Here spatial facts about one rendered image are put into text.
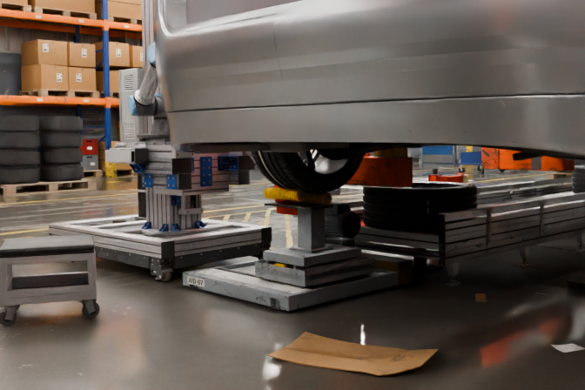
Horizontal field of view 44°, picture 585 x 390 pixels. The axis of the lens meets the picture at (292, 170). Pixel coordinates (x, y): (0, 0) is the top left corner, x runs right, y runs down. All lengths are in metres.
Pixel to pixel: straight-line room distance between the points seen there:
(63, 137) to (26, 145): 0.61
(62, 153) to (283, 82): 8.97
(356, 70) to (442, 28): 0.30
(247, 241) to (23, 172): 6.65
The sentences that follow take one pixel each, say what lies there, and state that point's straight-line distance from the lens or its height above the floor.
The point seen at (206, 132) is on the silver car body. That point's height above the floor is 0.82.
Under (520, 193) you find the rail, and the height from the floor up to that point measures 0.30.
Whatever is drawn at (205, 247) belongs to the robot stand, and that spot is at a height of 0.16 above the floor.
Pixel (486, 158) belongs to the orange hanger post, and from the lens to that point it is 5.86.
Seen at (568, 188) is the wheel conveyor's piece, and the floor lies 0.30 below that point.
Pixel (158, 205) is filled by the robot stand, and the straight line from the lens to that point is 4.59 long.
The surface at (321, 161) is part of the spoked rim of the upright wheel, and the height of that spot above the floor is 0.67.
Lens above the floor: 0.82
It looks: 3 degrees down
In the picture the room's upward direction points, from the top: 1 degrees counter-clockwise
